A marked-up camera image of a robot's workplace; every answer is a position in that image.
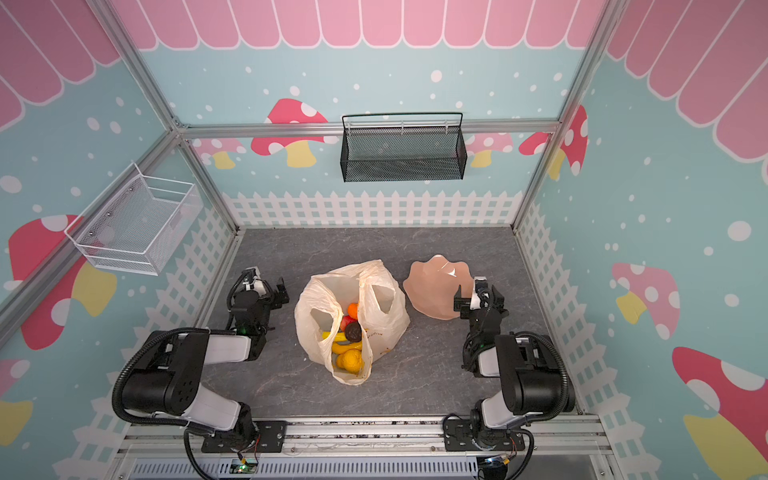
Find yellow-green banana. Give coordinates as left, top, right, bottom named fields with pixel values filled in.
left=322, top=332, right=349, bottom=342

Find deep yellow banana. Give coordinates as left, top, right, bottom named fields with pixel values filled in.
left=332, top=342, right=362, bottom=355

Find red peach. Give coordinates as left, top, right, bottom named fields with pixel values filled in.
left=340, top=316, right=354, bottom=332

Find orange tangerine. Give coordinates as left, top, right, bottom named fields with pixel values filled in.
left=347, top=303, right=358, bottom=320

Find translucent cream plastic bag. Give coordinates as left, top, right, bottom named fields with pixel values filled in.
left=294, top=260, right=410, bottom=386

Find dark purple fruit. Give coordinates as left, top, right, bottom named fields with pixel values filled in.
left=344, top=322, right=363, bottom=343

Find yellow mango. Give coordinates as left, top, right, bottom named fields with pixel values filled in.
left=336, top=349, right=364, bottom=375

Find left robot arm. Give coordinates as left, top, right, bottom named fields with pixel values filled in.
left=111, top=278, right=290, bottom=451

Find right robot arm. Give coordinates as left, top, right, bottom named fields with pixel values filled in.
left=442, top=283, right=576, bottom=451

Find pink flower-shaped fruit plate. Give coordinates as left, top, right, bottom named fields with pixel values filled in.
left=403, top=255, right=474, bottom=321

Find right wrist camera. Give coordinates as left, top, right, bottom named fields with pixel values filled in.
left=470, top=276, right=491, bottom=310

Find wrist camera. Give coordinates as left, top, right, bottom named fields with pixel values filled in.
left=470, top=276, right=491, bottom=310
left=241, top=267, right=267, bottom=296

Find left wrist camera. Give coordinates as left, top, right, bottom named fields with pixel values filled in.
left=241, top=267, right=267, bottom=296

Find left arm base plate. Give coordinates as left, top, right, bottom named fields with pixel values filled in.
left=201, top=420, right=288, bottom=453

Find white wire wall basket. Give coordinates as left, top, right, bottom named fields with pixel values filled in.
left=64, top=164, right=203, bottom=276

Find aluminium mounting rail frame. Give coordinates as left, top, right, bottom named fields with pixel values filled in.
left=110, top=415, right=613, bottom=480

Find black mesh wall basket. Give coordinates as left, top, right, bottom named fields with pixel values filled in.
left=340, top=112, right=468, bottom=183

